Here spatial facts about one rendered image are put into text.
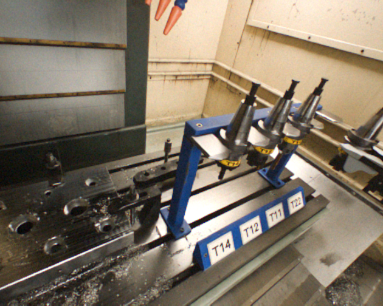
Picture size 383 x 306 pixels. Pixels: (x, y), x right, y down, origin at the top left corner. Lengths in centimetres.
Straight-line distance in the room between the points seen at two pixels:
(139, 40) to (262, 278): 94
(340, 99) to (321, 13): 37
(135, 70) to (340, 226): 106
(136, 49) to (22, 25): 35
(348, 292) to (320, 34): 103
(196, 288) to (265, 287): 29
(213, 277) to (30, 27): 82
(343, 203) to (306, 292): 43
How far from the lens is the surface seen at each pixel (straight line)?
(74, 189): 58
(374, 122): 61
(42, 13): 78
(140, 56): 91
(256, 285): 77
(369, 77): 107
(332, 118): 70
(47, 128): 91
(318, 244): 101
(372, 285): 118
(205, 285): 56
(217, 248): 55
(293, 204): 77
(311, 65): 115
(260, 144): 41
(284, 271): 86
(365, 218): 113
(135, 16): 88
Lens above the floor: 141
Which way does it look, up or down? 37 degrees down
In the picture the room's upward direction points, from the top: 12 degrees clockwise
